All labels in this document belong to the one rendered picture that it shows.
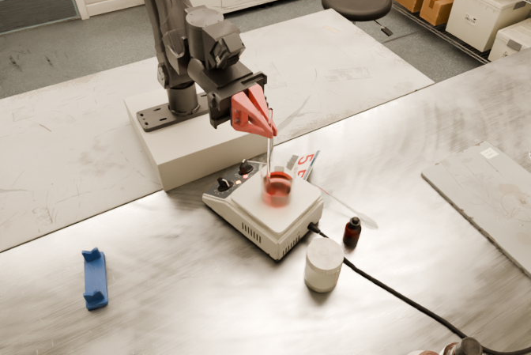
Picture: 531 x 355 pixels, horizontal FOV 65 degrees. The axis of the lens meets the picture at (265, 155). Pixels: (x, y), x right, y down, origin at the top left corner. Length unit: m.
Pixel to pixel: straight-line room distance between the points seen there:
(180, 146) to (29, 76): 2.33
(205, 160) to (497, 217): 0.58
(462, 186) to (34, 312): 0.81
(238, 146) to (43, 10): 2.86
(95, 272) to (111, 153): 0.30
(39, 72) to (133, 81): 1.97
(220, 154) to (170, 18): 0.29
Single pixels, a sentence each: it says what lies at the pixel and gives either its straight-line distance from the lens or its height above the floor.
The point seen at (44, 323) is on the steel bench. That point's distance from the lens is 0.79.
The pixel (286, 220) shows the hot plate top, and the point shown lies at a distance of 0.70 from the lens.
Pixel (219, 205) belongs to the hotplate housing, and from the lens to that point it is 0.77.
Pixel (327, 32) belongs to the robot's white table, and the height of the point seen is 0.90.
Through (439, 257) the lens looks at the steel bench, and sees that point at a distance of 0.82.
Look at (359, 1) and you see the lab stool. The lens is 2.16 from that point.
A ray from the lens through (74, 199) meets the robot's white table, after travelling 0.92.
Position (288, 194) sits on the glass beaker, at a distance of 0.68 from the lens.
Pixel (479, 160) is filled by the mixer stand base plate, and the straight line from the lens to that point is 1.00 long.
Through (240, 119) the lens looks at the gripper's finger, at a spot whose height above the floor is 1.14.
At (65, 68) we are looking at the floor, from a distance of 3.08.
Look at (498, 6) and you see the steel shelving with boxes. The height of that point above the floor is 0.44.
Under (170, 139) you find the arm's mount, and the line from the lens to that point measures 0.86.
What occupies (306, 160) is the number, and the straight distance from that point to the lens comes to 0.87.
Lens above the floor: 1.56
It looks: 46 degrees down
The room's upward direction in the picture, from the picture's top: straight up
